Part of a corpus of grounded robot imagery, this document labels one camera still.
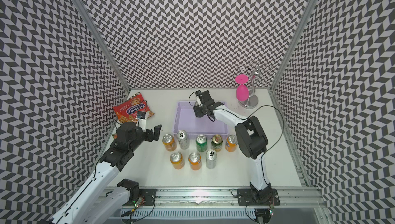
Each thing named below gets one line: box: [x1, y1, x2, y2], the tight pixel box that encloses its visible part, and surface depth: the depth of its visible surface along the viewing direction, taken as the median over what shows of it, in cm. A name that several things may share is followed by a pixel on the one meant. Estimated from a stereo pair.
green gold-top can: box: [211, 134, 223, 153], surface depth 84 cm
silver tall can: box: [176, 129, 190, 150], surface depth 81 cm
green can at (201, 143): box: [195, 134, 208, 153], surface depth 84 cm
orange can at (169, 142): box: [162, 133, 177, 152], surface depth 84 cm
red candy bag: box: [112, 91, 155, 123], surface depth 104 cm
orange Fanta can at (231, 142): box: [225, 134, 239, 153], surface depth 84 cm
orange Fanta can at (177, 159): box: [169, 151, 185, 170], surface depth 78 cm
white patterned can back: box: [205, 149, 218, 170], surface depth 75 cm
